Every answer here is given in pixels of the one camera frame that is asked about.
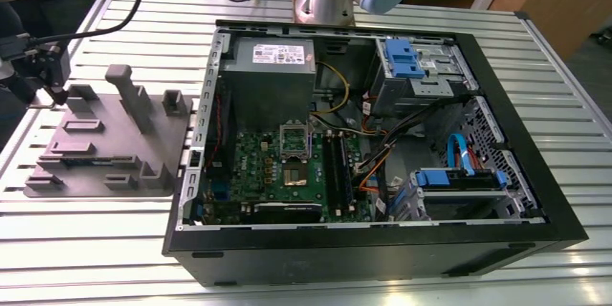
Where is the low grey disk bay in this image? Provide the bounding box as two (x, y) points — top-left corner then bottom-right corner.
(408, 166), (540, 221)

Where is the black wire bundle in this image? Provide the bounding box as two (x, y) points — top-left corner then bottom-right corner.
(352, 92), (479, 175)

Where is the yellow wire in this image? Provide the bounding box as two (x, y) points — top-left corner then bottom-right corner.
(310, 61), (352, 117)

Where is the RAM stick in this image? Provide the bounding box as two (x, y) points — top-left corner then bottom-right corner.
(36, 154), (136, 168)

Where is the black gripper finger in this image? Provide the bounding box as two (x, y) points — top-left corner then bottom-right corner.
(44, 67), (74, 107)

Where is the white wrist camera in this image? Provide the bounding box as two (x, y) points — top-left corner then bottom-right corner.
(0, 64), (22, 82)

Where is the black RAM slot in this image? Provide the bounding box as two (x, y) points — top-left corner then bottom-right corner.
(327, 133), (343, 214)
(340, 134), (359, 214)
(334, 133), (351, 214)
(320, 132), (339, 214)

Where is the black case fan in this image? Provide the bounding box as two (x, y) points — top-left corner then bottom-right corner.
(204, 89), (236, 178)

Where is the wooden cabinet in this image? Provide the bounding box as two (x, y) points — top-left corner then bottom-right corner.
(491, 0), (612, 60)

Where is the grey power supply unit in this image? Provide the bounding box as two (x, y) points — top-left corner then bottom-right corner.
(222, 36), (319, 132)

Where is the CPU socket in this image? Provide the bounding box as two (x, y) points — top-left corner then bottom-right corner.
(280, 162), (314, 188)

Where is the orange wire bundle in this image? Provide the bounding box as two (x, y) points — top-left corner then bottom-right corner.
(356, 171), (384, 193)

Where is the blue data wire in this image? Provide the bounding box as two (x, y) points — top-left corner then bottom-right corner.
(446, 133), (480, 177)

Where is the metal socket cover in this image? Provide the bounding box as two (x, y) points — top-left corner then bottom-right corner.
(279, 120), (315, 163)

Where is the tall grey disk bay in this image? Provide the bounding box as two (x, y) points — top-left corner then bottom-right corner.
(371, 37), (480, 118)

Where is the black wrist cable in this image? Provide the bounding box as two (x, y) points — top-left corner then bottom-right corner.
(26, 0), (147, 47)

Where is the green motherboard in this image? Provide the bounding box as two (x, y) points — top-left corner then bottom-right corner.
(196, 129), (380, 225)

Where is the red data wire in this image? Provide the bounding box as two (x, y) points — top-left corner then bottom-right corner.
(459, 143), (482, 175)

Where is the pale blue flat wire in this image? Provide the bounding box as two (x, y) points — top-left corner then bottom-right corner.
(387, 189), (408, 221)

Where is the black PC case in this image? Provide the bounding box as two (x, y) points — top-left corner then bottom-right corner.
(160, 18), (591, 288)

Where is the grey white wire bundle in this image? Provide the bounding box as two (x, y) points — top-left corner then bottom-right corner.
(310, 114), (384, 138)

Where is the black graphics card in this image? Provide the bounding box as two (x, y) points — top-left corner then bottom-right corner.
(239, 200), (323, 224)

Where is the blue plastic drive bracket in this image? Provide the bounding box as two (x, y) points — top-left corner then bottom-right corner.
(384, 38), (428, 80)

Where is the hard disk in blue carrier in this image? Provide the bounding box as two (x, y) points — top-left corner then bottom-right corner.
(414, 168), (510, 193)

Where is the grey parts rack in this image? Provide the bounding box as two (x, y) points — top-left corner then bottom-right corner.
(22, 64), (196, 199)

